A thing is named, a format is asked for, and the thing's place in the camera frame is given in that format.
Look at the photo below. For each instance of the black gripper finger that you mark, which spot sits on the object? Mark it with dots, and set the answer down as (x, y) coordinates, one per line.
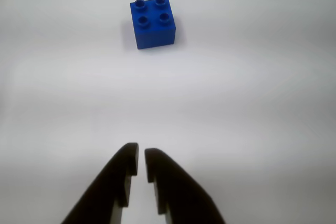
(110, 182)
(181, 195)

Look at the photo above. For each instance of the blue lego brick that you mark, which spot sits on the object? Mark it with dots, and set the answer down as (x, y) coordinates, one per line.
(155, 35)

